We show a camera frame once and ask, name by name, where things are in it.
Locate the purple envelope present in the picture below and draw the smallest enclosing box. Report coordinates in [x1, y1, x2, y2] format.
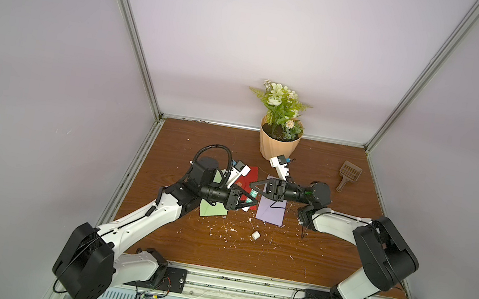
[255, 195, 287, 227]

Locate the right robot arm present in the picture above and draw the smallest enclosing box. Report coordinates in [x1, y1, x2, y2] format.
[251, 178, 420, 299]

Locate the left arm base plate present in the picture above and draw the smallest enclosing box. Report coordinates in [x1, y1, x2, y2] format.
[126, 267, 188, 294]

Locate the white glue stick cap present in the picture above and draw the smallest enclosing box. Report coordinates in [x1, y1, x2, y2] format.
[252, 231, 261, 241]

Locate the green envelope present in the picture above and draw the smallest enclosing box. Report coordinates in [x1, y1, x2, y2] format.
[199, 170, 228, 217]

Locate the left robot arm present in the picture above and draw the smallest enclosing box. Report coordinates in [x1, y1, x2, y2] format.
[52, 157, 256, 299]

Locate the red envelope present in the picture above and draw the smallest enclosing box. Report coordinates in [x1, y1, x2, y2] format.
[231, 167, 259, 188]

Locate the beige flower pot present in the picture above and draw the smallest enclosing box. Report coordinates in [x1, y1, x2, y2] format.
[259, 117, 303, 160]

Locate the artificial flower plant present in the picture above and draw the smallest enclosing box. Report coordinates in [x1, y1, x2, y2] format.
[249, 80, 311, 142]

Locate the brown plastic scoop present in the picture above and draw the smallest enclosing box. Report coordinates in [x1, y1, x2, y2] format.
[336, 160, 363, 193]

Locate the white green glue stick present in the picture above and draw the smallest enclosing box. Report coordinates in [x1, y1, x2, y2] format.
[250, 189, 258, 198]

